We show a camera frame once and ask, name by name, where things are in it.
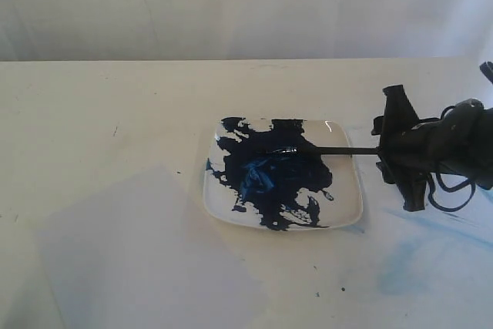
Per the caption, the white paper sheet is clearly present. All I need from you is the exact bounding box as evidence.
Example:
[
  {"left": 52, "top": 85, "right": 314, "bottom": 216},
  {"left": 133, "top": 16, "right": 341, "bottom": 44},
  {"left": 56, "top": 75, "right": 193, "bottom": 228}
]
[{"left": 37, "top": 167, "right": 267, "bottom": 328}]

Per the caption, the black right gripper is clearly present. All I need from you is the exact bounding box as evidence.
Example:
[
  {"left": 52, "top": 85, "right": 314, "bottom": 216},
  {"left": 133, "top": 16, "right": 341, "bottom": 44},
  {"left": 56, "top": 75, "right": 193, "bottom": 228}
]
[{"left": 371, "top": 85, "right": 481, "bottom": 212}]

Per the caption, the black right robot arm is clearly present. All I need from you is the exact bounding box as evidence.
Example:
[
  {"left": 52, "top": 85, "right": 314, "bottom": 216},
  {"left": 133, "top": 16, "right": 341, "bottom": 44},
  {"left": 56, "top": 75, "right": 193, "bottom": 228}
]
[{"left": 371, "top": 85, "right": 492, "bottom": 213}]

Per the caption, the black paintbrush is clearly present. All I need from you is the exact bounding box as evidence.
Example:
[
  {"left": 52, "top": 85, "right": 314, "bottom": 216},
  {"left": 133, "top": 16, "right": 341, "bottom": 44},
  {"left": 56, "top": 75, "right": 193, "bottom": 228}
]
[{"left": 265, "top": 146, "right": 379, "bottom": 156}]

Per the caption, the white square paint plate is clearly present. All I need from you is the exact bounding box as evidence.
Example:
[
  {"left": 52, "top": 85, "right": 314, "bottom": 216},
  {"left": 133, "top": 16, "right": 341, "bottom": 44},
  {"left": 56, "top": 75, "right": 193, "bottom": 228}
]
[{"left": 203, "top": 117, "right": 363, "bottom": 231}]

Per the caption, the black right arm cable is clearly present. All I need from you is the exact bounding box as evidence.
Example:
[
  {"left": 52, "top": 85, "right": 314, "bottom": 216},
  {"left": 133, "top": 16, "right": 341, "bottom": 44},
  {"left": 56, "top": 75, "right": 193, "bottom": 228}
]
[{"left": 425, "top": 61, "right": 493, "bottom": 214}]

